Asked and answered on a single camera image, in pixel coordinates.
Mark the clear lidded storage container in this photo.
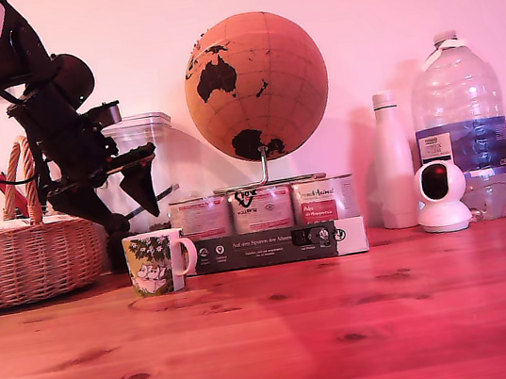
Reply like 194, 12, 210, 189
85, 109, 190, 252

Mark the dark wooden pepper mill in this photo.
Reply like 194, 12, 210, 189
102, 211, 142, 275

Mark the tin can small text label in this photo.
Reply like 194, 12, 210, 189
167, 192, 237, 246

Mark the wicker basket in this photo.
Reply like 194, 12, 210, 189
0, 126, 111, 311

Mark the cartoon print mug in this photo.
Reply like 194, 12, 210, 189
120, 225, 204, 302

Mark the white paper stack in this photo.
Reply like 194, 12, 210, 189
0, 206, 78, 234

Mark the tin can black logo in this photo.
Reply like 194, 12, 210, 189
228, 183, 299, 237

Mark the black and white cardboard tray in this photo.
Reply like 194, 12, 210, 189
183, 214, 372, 280

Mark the cork globe on metal stand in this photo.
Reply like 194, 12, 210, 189
174, 2, 344, 198

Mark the white insulated bottle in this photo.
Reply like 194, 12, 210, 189
363, 88, 424, 232

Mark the large clear water bottle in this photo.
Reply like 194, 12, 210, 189
399, 23, 506, 230

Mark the black long-handled scoop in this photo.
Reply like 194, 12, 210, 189
124, 183, 185, 221

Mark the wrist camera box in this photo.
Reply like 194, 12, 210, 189
86, 99, 124, 130

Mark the small white round camera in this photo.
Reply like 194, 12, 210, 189
409, 157, 476, 238

